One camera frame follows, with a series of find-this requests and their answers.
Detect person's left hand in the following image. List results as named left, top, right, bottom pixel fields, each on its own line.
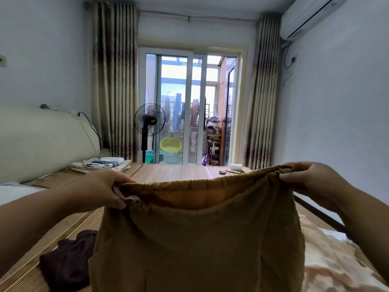
left=72, top=169, right=137, bottom=212

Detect person's right hand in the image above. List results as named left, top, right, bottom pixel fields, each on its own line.
left=278, top=161, right=342, bottom=210

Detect bamboo bed mat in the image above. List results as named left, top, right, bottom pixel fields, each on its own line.
left=0, top=162, right=389, bottom=292

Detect dark brown shorts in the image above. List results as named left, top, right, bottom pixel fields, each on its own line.
left=39, top=230, right=98, bottom=292

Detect pile of clothes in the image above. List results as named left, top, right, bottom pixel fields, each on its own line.
left=298, top=204, right=389, bottom=292

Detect olive tan shorts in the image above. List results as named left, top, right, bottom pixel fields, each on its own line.
left=88, top=165, right=306, bottom=292

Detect person's left forearm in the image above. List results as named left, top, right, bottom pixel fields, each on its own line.
left=0, top=179, right=86, bottom=277

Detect person's right forearm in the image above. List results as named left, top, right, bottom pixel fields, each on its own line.
left=328, top=185, right=389, bottom=284

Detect folded striped blanket stack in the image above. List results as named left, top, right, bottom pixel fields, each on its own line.
left=68, top=157, right=132, bottom=174

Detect cream padded headboard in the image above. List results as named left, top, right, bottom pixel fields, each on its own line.
left=0, top=106, right=111, bottom=185

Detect yellow green basin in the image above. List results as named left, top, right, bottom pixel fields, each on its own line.
left=159, top=137, right=183, bottom=155

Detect black standing fan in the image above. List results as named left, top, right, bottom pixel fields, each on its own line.
left=134, top=103, right=167, bottom=163

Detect beige patterned curtain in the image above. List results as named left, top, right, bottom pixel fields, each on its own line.
left=243, top=14, right=284, bottom=172
left=91, top=2, right=141, bottom=162

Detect cluttered balcony shelf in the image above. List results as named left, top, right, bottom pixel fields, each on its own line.
left=203, top=115, right=227, bottom=167

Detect sliding glass balcony door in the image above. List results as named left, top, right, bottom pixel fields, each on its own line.
left=139, top=48, right=244, bottom=167

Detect white air conditioner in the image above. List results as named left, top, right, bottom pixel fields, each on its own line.
left=280, top=0, right=351, bottom=42

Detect curtain rod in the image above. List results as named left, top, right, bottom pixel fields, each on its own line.
left=139, top=10, right=260, bottom=24

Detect black cable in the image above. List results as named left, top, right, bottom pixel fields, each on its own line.
left=76, top=111, right=106, bottom=150

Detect air conditioner cable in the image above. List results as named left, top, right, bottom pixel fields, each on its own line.
left=282, top=41, right=299, bottom=89

